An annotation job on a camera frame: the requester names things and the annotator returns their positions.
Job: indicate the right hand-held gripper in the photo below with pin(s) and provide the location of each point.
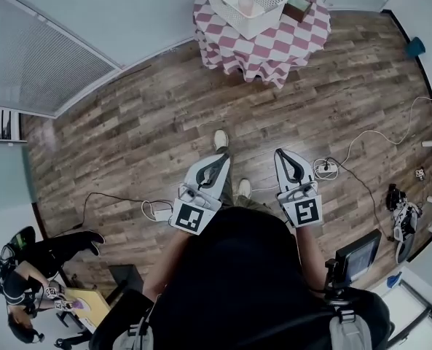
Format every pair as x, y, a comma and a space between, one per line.
305, 210

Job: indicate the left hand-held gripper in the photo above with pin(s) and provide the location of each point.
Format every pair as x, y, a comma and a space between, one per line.
190, 215

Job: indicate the white perforated plastic basket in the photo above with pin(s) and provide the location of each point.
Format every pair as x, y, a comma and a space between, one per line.
252, 27

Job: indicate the pink translucent cup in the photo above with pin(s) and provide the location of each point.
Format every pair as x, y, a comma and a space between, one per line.
245, 6

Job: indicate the person's right forearm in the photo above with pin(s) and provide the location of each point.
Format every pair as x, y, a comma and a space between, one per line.
310, 257

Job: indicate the person's left forearm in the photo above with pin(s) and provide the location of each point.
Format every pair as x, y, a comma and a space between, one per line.
161, 268

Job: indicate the white power strip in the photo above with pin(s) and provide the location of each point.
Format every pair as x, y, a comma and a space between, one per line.
162, 215
326, 167

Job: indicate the person's right beige shoe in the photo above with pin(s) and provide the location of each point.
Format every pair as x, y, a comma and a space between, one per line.
244, 187

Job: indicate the person's beige shoe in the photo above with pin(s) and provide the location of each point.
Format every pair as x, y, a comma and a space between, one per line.
221, 139
244, 187

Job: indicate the person's left beige shoe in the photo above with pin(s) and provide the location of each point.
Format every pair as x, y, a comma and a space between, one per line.
221, 139

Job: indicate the person's khaki trousers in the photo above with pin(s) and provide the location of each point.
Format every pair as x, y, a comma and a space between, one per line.
252, 206

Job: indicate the black chest-mounted monitor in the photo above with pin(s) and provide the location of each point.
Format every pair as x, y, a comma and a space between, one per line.
359, 257

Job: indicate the person's black shirt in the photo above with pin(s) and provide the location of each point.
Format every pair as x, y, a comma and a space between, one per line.
244, 286

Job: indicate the unused white gripper device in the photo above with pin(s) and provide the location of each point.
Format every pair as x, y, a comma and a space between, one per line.
407, 228

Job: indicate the black desk base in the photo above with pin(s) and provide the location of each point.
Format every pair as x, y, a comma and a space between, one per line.
126, 279

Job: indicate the small printed cube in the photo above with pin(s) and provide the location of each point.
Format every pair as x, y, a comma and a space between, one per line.
420, 173

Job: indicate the round table with checkered cloth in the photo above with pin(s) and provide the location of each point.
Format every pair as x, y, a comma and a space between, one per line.
274, 49

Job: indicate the blue cloth item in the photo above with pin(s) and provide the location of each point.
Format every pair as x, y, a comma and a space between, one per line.
394, 281

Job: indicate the yellow wooden desk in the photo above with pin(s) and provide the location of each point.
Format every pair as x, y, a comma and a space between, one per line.
92, 305

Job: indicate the dark wooden tray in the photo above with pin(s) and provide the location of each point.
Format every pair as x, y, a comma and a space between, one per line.
295, 9

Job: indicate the purple pink toy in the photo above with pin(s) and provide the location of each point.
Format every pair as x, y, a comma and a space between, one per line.
80, 305

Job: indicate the teal waste bin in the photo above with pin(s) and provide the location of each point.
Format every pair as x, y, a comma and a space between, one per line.
416, 46

